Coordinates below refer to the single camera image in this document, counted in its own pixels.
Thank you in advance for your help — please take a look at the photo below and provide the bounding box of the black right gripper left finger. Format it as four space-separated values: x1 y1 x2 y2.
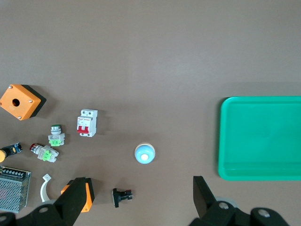
0 178 89 226

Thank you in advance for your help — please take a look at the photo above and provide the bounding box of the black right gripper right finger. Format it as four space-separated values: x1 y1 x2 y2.
188 176 292 226

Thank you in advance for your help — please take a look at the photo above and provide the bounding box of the white red circuit breaker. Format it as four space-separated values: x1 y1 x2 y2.
76 109 98 138

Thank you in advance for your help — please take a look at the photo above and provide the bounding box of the small white curved clamp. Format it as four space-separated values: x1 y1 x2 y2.
40 173 56 203

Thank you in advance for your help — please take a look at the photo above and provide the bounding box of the metal mesh power supply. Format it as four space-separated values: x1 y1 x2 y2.
0 165 32 214

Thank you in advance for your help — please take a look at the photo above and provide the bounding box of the blue dome indicator light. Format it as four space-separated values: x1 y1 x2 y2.
134 142 156 165

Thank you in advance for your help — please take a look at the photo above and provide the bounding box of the orange black buzzer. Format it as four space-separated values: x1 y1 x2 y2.
0 142 24 163

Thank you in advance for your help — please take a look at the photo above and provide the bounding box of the green plastic tray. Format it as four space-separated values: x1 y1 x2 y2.
217 96 301 181

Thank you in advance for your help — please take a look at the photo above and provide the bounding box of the brown table mat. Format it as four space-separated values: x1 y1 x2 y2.
0 0 301 226

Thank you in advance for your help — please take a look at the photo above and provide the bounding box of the orange button enclosure box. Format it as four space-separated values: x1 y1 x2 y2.
0 84 47 121
60 178 95 213

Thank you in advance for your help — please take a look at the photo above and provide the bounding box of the black rocker switch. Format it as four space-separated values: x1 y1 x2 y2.
111 187 134 208

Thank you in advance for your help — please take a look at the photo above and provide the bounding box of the red push button switch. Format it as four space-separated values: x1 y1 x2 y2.
29 143 60 163

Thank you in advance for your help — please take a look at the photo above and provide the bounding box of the green push button switch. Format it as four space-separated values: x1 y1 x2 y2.
48 124 66 147

